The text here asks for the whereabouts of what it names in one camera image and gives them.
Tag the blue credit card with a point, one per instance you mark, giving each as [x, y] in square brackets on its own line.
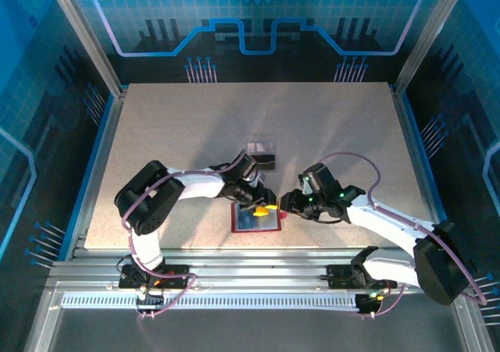
[246, 221]

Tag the silver patterned credit card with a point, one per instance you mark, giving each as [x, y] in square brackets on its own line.
[261, 147]

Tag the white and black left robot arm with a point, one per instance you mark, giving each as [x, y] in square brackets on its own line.
[148, 200]

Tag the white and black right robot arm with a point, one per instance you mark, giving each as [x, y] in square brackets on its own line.
[445, 266]

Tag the small black connector box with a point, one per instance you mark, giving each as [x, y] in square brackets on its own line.
[367, 305]
[150, 300]

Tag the grey platform panel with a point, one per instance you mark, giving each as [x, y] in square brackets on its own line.
[254, 332]

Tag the aluminium table mounting rail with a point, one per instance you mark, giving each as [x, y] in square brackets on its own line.
[254, 264]

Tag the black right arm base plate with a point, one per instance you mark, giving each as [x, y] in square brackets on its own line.
[338, 276]

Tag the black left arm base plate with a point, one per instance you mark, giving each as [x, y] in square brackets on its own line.
[179, 269]

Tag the aluminium table side rail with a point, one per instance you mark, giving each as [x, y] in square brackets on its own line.
[422, 172]
[99, 172]

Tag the aluminium lower frame bar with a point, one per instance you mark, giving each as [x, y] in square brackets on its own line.
[474, 328]
[41, 328]

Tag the aluminium frame post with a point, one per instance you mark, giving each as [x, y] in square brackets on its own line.
[89, 40]
[427, 36]

